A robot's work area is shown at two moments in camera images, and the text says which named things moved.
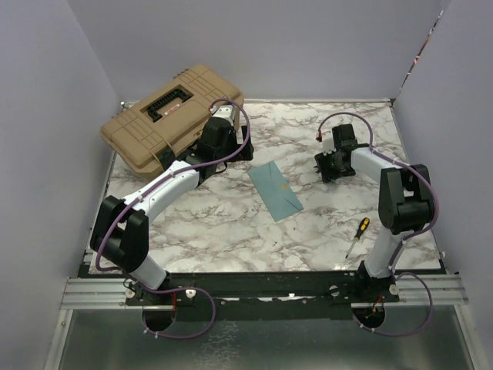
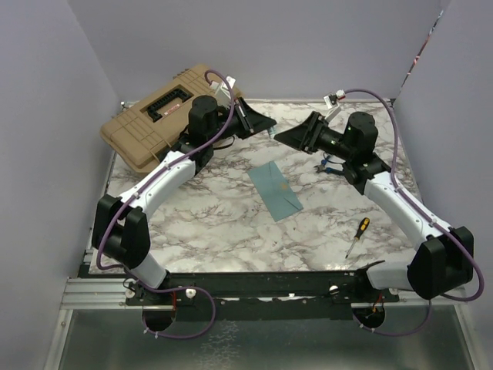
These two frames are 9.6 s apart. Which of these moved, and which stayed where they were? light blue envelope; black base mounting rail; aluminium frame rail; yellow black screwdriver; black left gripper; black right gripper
Moved: black right gripper; black left gripper
Stayed: aluminium frame rail; black base mounting rail; light blue envelope; yellow black screwdriver
